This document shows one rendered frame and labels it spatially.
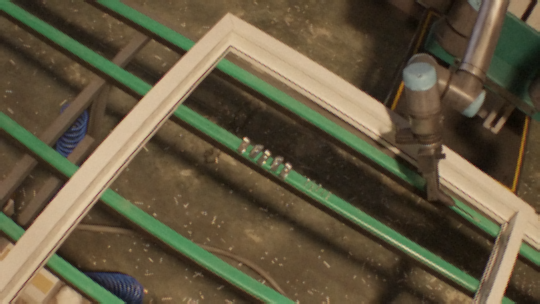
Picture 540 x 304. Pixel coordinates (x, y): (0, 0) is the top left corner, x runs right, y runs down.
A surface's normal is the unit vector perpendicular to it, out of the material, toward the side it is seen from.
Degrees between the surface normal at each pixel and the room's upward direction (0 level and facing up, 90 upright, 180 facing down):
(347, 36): 0
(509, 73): 0
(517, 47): 90
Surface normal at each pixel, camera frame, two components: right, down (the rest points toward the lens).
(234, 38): -0.46, 0.61
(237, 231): 0.27, -0.59
